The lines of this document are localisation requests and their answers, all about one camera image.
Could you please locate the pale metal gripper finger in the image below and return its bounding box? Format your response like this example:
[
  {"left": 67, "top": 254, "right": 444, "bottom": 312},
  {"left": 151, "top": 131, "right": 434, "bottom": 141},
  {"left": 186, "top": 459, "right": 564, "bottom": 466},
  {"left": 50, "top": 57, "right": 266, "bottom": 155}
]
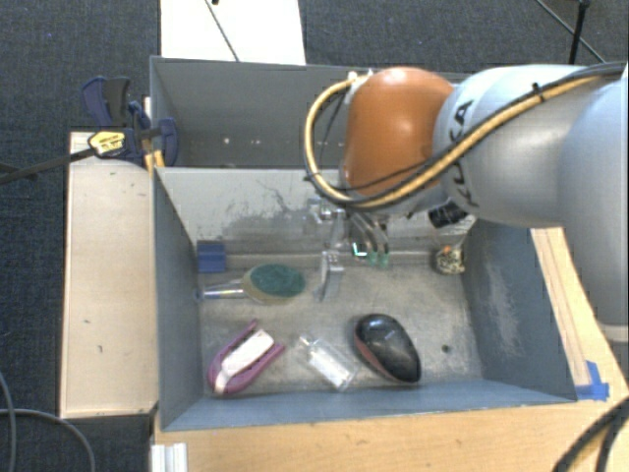
[
  {"left": 324, "top": 253, "right": 347, "bottom": 303},
  {"left": 313, "top": 250, "right": 332, "bottom": 304}
]

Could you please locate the clear plastic bottle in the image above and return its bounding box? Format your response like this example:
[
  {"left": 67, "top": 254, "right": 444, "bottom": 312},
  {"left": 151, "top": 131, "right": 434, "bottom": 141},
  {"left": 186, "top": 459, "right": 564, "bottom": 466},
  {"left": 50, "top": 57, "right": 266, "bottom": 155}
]
[{"left": 296, "top": 334, "right": 356, "bottom": 391}]

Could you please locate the black and red computer mouse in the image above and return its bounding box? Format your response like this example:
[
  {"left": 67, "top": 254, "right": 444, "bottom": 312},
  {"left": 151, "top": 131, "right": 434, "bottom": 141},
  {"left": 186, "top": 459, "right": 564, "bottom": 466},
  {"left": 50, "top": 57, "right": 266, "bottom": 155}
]
[{"left": 353, "top": 313, "right": 424, "bottom": 384}]

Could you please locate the small patterned ball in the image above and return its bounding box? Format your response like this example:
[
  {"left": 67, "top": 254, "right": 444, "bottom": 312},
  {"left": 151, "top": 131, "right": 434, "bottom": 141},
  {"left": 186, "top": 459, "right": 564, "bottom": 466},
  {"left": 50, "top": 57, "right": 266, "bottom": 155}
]
[{"left": 433, "top": 244, "right": 466, "bottom": 276}]

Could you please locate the grey metal bin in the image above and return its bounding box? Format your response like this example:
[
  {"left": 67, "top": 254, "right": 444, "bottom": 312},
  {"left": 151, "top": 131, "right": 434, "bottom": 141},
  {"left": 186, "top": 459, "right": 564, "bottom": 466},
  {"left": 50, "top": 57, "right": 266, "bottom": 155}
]
[{"left": 148, "top": 55, "right": 580, "bottom": 434}]

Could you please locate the small blue block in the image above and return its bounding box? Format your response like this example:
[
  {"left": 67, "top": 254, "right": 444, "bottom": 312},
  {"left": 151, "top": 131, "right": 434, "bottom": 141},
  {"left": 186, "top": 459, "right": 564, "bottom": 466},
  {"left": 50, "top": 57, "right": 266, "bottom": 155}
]
[{"left": 197, "top": 240, "right": 228, "bottom": 274}]

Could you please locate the purple and white curved clip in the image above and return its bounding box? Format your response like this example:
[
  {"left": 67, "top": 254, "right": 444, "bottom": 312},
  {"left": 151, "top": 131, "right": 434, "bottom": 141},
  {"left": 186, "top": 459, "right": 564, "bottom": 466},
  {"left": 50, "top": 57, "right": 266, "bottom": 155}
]
[{"left": 206, "top": 319, "right": 287, "bottom": 397}]

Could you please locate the pale wood flat board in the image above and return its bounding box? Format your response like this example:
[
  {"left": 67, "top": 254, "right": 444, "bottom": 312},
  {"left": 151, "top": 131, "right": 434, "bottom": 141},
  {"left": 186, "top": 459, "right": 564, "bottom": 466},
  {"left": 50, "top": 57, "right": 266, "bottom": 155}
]
[{"left": 59, "top": 132, "right": 161, "bottom": 420}]

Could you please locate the green round scrubber with handle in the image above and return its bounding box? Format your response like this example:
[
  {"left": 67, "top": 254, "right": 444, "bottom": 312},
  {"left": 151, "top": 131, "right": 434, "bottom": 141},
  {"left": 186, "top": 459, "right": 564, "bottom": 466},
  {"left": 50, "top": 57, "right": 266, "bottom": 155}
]
[{"left": 196, "top": 263, "right": 308, "bottom": 307}]

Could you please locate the black cylinder on white bracket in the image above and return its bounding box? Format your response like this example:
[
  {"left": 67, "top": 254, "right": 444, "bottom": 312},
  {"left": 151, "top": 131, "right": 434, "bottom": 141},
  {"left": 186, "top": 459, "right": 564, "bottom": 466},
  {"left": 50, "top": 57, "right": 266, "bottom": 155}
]
[{"left": 427, "top": 199, "right": 478, "bottom": 238}]

